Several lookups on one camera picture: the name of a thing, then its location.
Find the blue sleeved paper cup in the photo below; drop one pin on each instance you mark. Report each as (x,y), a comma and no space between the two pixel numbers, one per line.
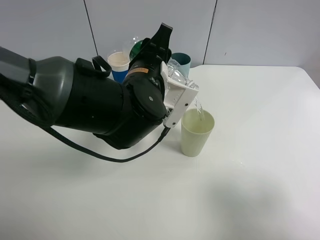
(119,63)

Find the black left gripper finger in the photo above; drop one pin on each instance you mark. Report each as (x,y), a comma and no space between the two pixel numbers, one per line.
(160,41)

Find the clear plastic bottle green label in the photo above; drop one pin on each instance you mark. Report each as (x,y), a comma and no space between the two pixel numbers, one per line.
(132,47)

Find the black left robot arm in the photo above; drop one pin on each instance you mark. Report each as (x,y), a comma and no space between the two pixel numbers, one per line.
(80,95)

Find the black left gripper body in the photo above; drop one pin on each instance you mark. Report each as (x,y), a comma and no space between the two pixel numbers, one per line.
(147,64)

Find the teal plastic cup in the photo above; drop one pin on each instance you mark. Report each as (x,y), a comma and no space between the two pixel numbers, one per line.
(184,61)

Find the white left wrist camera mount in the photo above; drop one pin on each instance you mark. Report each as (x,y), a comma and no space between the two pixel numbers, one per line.
(177,98)

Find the pale green plastic cup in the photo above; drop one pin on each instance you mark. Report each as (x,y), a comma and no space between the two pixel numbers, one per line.
(196,127)

